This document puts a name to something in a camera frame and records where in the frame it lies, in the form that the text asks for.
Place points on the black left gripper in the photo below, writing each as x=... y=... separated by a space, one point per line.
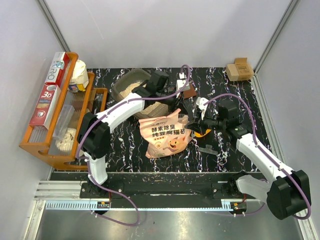
x=171 y=107

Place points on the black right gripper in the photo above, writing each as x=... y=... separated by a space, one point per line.
x=196 y=124

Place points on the yellow plastic litter scoop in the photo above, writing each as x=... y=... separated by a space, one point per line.
x=200 y=135

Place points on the black bag clip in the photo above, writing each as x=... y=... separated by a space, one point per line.
x=208 y=149

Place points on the pink cat litter bag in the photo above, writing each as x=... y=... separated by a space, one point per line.
x=166 y=135

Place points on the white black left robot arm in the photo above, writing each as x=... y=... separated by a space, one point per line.
x=95 y=131

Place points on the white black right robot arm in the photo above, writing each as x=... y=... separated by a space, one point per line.
x=284 y=190

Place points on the brown cardboard box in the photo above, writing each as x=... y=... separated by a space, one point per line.
x=240 y=70

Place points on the red white toothpaste box upper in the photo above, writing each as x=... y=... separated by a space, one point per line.
x=57 y=69

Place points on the red white toothpaste box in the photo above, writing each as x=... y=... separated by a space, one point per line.
x=45 y=107
x=57 y=69

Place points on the red white toothpaste box lower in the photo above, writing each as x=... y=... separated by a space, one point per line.
x=45 y=107

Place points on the orange wooden tray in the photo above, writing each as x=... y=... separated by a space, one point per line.
x=93 y=101

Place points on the white paper flour bag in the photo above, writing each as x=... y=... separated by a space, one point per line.
x=79 y=80

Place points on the clear plastic container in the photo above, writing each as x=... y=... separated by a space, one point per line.
x=63 y=121

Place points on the white round cup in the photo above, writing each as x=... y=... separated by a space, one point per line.
x=66 y=144

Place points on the orange wooden rack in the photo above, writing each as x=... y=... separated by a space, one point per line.
x=51 y=135

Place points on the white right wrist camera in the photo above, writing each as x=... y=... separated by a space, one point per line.
x=201 y=104

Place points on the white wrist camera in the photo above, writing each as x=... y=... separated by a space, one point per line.
x=201 y=104
x=182 y=84

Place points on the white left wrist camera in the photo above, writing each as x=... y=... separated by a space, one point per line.
x=182 y=84

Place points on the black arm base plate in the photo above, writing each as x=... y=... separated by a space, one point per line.
x=210 y=185

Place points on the aluminium rail frame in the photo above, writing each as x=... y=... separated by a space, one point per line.
x=86 y=196

